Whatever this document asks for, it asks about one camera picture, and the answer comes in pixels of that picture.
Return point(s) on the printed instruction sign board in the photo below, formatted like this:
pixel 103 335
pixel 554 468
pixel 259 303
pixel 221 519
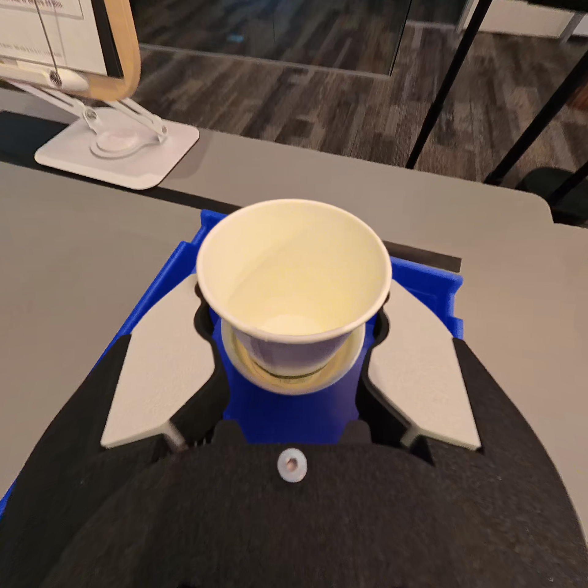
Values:
pixel 46 28

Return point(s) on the black round stand base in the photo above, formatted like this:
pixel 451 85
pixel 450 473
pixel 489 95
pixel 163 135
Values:
pixel 556 193

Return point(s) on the white paper cup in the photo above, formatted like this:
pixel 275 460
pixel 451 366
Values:
pixel 276 382
pixel 294 266

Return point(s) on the blue plastic bin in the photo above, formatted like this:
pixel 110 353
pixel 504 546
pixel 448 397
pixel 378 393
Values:
pixel 294 418

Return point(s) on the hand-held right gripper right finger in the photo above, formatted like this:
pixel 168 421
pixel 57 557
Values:
pixel 423 377

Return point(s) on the white mount plate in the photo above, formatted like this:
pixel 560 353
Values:
pixel 138 158

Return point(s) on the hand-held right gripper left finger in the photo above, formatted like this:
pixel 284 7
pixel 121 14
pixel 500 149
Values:
pixel 156 377

